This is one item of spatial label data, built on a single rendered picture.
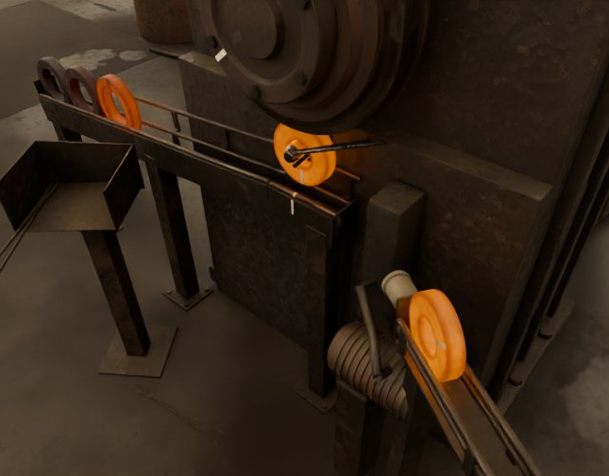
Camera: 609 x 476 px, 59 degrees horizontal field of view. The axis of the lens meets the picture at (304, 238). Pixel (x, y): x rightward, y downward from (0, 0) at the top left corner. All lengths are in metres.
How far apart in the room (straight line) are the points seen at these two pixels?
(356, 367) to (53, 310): 1.27
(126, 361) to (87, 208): 0.59
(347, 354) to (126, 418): 0.82
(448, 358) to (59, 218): 1.00
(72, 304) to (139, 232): 0.42
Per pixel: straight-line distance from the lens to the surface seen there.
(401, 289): 1.03
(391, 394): 1.13
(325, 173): 1.14
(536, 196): 1.01
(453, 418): 0.89
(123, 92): 1.66
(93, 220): 1.42
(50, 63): 2.00
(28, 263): 2.34
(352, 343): 1.15
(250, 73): 1.02
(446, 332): 0.88
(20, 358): 2.02
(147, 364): 1.84
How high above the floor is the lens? 1.44
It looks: 41 degrees down
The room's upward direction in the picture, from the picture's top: 1 degrees counter-clockwise
